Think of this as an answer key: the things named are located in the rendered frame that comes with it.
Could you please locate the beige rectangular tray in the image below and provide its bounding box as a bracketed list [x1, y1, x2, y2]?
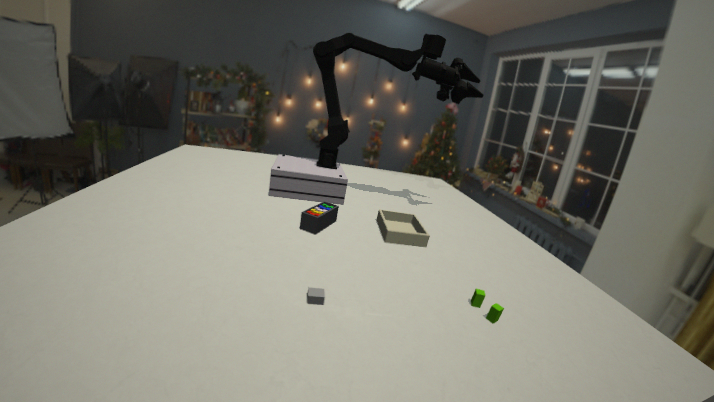
[377, 209, 430, 247]

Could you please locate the small green block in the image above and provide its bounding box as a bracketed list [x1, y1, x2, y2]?
[486, 303, 504, 324]
[471, 288, 485, 308]

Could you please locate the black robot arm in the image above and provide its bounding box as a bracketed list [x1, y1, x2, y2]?
[313, 33, 446, 169]

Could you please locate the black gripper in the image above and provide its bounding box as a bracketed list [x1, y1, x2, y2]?
[434, 57, 484, 104]

